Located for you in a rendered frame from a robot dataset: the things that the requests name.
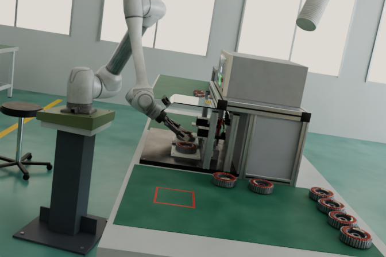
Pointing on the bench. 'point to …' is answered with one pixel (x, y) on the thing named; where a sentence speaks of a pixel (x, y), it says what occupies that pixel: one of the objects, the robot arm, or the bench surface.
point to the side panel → (273, 150)
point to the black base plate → (159, 135)
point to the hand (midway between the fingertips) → (185, 135)
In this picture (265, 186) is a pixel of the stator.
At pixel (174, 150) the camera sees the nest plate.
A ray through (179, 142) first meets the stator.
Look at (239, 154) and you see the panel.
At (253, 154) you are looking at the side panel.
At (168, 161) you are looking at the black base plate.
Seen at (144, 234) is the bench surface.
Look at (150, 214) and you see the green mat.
